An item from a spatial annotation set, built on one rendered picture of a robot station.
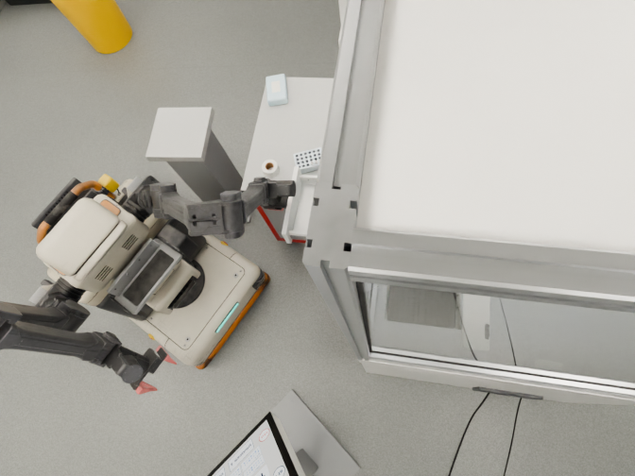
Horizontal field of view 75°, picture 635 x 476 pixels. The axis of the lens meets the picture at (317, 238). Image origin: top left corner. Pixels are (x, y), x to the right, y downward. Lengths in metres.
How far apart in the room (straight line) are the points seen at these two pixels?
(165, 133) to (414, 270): 1.90
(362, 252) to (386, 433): 2.01
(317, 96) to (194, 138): 0.61
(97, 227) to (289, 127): 1.01
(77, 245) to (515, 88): 1.14
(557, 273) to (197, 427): 2.29
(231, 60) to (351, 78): 3.00
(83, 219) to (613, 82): 1.20
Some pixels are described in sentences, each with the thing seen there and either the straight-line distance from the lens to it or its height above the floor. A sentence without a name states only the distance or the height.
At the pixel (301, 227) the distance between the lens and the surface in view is 1.63.
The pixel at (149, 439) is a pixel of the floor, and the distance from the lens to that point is 2.64.
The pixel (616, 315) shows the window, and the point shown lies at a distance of 0.53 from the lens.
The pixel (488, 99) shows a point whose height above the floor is 1.97.
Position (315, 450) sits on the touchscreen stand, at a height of 0.04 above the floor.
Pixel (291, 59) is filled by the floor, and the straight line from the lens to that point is 3.31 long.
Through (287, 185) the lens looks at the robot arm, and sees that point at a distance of 1.40.
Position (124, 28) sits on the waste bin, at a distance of 3.92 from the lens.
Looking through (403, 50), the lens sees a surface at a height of 1.97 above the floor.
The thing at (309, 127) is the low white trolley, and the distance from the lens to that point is 1.95.
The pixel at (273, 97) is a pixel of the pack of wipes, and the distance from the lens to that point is 2.03.
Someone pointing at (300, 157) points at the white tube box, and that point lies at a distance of 1.83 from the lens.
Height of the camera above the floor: 2.33
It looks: 68 degrees down
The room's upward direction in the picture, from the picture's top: 21 degrees counter-clockwise
